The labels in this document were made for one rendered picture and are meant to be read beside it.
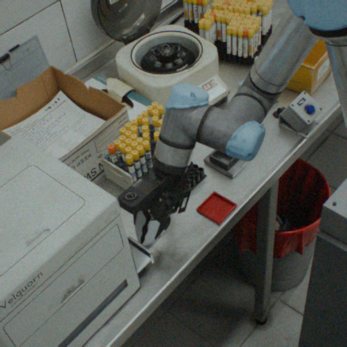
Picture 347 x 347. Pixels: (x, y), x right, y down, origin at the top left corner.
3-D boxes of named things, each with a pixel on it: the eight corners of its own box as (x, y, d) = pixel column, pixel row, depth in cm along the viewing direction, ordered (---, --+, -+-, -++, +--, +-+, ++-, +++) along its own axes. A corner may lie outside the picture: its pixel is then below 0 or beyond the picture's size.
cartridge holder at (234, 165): (232, 179, 132) (232, 169, 129) (203, 162, 136) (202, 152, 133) (245, 165, 134) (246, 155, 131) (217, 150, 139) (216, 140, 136)
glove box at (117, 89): (137, 147, 142) (131, 120, 135) (76, 112, 154) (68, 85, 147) (169, 121, 148) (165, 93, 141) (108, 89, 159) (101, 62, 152)
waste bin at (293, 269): (282, 324, 198) (289, 256, 166) (203, 271, 216) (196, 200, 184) (336, 255, 216) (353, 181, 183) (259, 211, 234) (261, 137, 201)
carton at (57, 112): (67, 208, 130) (51, 165, 119) (-4, 156, 144) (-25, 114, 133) (137, 148, 142) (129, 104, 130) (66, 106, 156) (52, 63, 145)
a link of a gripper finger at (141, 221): (156, 243, 120) (167, 208, 116) (139, 251, 115) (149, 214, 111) (146, 236, 121) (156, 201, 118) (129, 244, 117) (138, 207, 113)
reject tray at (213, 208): (219, 225, 123) (219, 223, 122) (196, 211, 126) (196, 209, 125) (237, 206, 126) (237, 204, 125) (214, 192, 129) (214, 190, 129)
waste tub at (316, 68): (310, 98, 149) (314, 68, 141) (266, 83, 155) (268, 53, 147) (332, 72, 155) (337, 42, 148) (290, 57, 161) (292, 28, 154)
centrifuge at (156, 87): (175, 134, 144) (171, 99, 135) (111, 85, 160) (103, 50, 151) (240, 92, 153) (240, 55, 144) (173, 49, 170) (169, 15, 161)
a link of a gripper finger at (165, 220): (165, 241, 112) (175, 205, 109) (160, 243, 111) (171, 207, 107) (148, 230, 115) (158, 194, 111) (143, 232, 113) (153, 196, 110)
